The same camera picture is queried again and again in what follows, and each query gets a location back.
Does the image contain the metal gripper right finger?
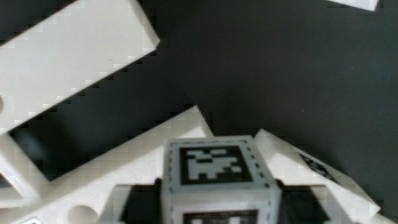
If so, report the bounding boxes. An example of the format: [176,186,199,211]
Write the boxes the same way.
[277,185,330,224]

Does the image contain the white chair seat block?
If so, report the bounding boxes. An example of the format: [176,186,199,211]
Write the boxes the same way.
[0,0,160,134]

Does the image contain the small white tagged cube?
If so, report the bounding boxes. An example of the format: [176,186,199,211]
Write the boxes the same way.
[160,136,281,224]

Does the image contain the white marker base plate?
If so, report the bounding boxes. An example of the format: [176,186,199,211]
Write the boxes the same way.
[329,0,378,11]

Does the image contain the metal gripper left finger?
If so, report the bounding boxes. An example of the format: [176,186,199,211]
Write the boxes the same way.
[105,184,160,224]

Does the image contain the long white chair side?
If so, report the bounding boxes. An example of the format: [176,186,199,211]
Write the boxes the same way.
[0,109,385,224]

